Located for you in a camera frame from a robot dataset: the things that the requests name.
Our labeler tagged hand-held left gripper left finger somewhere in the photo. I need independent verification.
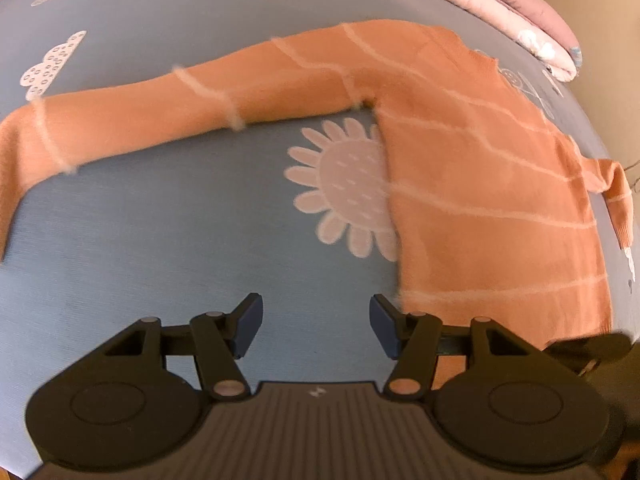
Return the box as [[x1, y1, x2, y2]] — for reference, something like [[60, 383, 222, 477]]
[[102, 292, 264, 402]]

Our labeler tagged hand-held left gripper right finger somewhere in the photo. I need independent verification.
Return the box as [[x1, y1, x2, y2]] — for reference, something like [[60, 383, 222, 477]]
[[368, 294, 533, 402]]

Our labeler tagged orange striped sweater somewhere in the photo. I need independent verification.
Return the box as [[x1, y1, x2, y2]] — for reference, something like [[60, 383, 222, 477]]
[[0, 19, 633, 391]]

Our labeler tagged bed with blue floral sheet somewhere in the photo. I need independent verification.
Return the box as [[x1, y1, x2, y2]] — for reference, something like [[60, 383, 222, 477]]
[[0, 0, 640, 480]]

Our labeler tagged pink floral quilt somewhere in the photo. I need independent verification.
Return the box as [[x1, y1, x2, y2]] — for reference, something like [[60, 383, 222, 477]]
[[350, 0, 583, 83]]

